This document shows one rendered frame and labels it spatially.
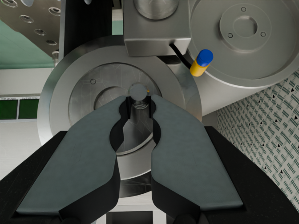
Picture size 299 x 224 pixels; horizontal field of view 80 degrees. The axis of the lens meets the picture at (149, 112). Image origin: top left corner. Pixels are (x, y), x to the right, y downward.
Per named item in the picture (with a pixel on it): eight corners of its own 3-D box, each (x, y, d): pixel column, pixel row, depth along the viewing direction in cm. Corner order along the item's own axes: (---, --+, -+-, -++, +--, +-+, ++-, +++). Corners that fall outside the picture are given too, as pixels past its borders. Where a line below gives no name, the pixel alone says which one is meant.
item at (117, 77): (61, 70, 15) (152, 53, 15) (71, 78, 17) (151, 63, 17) (73, 164, 13) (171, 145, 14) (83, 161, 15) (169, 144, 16)
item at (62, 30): (69, -81, 21) (62, 73, 18) (112, 35, 44) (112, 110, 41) (64, -81, 21) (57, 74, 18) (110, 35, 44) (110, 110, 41)
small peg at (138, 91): (146, 79, 11) (151, 99, 11) (147, 90, 14) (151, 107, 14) (124, 84, 11) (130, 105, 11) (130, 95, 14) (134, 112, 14)
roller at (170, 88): (176, 38, 16) (194, 172, 14) (161, 100, 42) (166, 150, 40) (47, 51, 16) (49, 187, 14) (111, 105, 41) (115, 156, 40)
